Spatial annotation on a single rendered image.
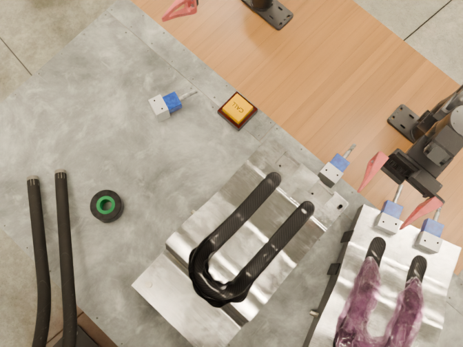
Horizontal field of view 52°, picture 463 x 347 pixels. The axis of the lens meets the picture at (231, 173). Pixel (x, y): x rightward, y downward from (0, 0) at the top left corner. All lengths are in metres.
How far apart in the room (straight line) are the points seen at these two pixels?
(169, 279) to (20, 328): 1.11
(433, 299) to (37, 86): 1.17
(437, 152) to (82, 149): 0.90
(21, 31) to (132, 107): 1.29
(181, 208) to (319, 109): 0.47
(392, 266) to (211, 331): 0.46
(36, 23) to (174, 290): 1.71
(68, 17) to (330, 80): 1.50
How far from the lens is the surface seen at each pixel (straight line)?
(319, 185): 1.23
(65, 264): 1.21
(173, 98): 1.31
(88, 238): 1.29
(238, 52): 1.42
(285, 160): 1.23
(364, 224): 1.25
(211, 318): 1.18
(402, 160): 0.90
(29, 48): 2.51
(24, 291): 2.19
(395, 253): 1.26
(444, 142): 0.85
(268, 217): 1.17
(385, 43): 1.51
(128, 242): 1.27
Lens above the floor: 2.03
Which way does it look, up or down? 75 degrees down
